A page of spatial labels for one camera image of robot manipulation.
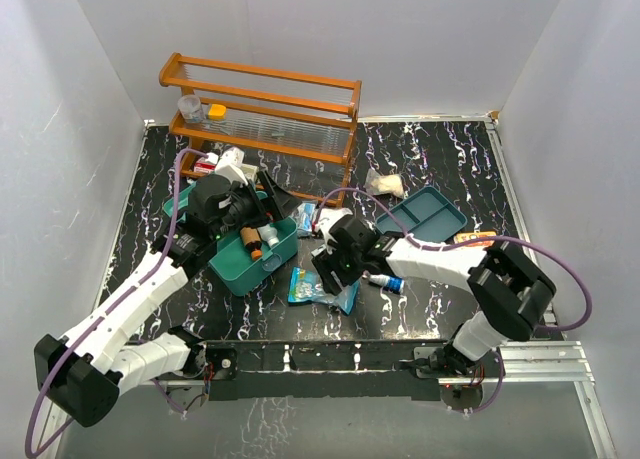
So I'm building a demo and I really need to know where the blue white small bottle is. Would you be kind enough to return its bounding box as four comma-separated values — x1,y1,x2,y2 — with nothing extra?
367,274,404,295

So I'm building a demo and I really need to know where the orange wooden shelf rack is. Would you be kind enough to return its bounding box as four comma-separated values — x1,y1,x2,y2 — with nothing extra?
159,52,362,200

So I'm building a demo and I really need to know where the white gauze packet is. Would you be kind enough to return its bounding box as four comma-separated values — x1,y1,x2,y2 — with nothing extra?
318,208,352,226

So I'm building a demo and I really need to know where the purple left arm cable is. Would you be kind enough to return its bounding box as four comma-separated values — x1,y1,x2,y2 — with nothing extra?
24,147,211,455

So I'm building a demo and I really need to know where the blue face mask packet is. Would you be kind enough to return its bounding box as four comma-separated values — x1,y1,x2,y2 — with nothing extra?
318,282,360,315

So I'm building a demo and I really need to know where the brown orange-capped medicine bottle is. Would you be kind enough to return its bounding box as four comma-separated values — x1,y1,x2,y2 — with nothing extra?
240,227,263,261

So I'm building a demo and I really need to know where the red white medicine box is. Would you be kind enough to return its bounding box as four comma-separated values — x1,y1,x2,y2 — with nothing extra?
193,158,216,175

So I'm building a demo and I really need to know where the yellow capped small jar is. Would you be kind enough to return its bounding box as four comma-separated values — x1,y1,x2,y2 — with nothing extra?
206,104,227,124

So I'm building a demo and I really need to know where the blue white wipes packet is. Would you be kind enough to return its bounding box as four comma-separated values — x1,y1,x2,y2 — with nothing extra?
288,267,324,304

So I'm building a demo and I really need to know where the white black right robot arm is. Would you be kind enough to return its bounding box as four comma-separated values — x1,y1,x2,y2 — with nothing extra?
312,213,556,376

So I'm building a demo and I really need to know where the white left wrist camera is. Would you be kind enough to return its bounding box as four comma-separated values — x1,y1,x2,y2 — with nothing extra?
205,147,258,185

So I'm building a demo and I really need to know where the bag of cotton balls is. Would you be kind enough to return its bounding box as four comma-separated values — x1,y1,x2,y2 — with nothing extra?
365,168,405,199

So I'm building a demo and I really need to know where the clear plastic cup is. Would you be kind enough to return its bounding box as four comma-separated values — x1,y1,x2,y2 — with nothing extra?
177,94,205,124

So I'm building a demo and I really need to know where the dark blue divided tray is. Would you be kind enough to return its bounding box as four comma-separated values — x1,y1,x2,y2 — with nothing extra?
391,186,467,243

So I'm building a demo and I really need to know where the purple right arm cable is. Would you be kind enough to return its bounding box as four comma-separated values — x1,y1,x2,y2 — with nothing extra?
309,187,594,336

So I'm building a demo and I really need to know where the clear green-banded bottle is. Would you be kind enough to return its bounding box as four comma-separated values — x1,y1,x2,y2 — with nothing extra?
258,225,279,248

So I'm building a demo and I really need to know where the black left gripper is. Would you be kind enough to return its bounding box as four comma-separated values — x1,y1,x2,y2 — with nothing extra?
212,170,301,240

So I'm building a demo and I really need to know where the teal medicine kit box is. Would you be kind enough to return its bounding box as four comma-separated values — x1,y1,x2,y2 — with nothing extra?
154,171,300,296

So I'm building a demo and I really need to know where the bag with blue bandage rolls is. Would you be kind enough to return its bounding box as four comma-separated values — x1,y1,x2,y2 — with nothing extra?
292,201,317,238

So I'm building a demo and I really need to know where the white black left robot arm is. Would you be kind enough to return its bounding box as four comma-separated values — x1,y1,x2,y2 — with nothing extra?
34,166,301,427

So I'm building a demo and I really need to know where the black metal base bar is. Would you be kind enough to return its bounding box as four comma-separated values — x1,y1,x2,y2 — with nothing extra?
159,328,496,404

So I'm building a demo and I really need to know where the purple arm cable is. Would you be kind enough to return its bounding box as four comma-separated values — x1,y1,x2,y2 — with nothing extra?
24,147,211,455
309,187,594,336

